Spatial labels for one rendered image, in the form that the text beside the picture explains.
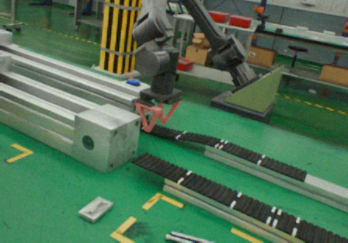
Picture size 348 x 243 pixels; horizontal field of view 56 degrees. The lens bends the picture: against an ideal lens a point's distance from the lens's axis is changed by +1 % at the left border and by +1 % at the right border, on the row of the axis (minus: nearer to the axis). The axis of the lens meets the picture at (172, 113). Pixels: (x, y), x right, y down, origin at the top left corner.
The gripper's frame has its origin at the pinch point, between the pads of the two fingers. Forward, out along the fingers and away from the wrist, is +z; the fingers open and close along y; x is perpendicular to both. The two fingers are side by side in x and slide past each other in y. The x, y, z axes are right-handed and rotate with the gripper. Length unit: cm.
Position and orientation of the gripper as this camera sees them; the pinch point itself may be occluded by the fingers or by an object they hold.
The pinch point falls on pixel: (155, 124)
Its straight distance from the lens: 84.1
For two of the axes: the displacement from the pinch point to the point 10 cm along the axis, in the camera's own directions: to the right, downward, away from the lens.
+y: -4.8, 2.3, -8.5
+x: 8.6, 3.1, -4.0
